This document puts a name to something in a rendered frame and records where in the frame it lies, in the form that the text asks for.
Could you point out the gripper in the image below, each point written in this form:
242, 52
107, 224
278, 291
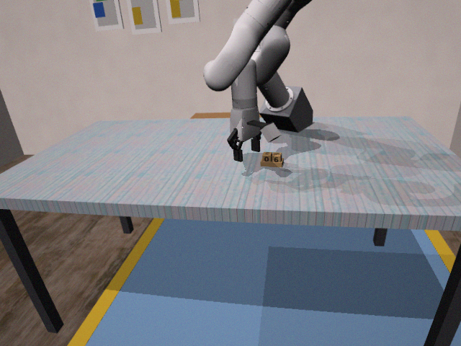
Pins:
239, 127

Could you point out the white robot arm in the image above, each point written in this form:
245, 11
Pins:
235, 65

